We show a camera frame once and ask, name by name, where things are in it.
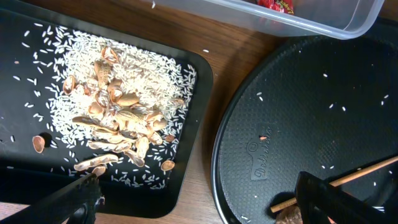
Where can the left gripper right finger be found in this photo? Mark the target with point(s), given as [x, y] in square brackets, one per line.
[319, 201]

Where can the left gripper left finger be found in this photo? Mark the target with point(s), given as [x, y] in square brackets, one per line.
[76, 203]

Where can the wooden chopstick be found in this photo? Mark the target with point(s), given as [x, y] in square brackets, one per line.
[341, 181]

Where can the red snack wrapper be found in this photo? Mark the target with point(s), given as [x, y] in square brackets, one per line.
[285, 6]

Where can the brown cookie piece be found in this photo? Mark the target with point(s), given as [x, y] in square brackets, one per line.
[289, 215]

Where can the round black serving tray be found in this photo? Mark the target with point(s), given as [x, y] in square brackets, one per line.
[320, 105]

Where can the black rectangular tray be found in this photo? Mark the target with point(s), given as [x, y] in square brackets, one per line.
[26, 176]

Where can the pile of rice and shells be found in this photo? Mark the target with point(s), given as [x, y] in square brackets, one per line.
[112, 108]

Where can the clear plastic bin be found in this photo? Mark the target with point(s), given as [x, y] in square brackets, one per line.
[339, 19]

